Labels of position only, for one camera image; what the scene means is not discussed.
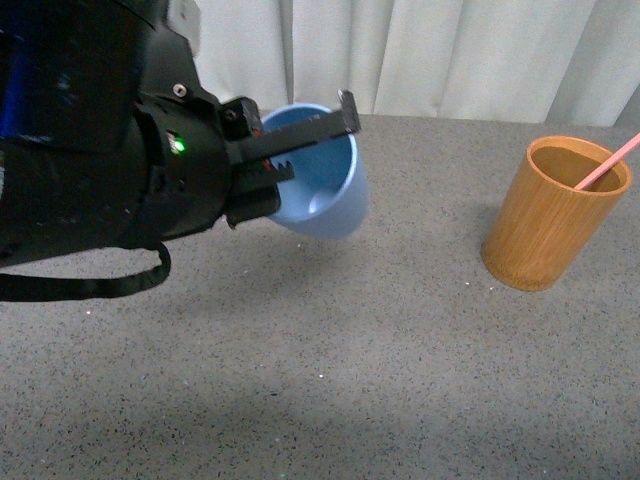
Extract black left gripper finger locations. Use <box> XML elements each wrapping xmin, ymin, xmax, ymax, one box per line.
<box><xmin>234</xmin><ymin>90</ymin><xmax>361</xmax><ymax>164</ymax></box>

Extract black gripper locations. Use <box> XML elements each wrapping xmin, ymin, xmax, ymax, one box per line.
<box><xmin>1</xmin><ymin>1</ymin><xmax>295</xmax><ymax>267</ymax></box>

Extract blue plastic cup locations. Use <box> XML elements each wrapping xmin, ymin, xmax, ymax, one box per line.
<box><xmin>269</xmin><ymin>106</ymin><xmax>368</xmax><ymax>239</ymax></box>

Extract bamboo chopstick holder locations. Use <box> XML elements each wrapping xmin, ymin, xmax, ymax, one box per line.
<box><xmin>481</xmin><ymin>136</ymin><xmax>633</xmax><ymax>291</ymax></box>

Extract white curtain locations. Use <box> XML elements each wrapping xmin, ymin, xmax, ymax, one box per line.
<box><xmin>195</xmin><ymin>0</ymin><xmax>639</xmax><ymax>129</ymax></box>

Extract pink chopstick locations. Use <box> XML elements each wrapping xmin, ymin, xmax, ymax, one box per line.
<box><xmin>574</xmin><ymin>133</ymin><xmax>640</xmax><ymax>191</ymax></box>

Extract black cable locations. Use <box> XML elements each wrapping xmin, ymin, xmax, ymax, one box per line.
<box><xmin>0</xmin><ymin>240</ymin><xmax>173</xmax><ymax>303</ymax></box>

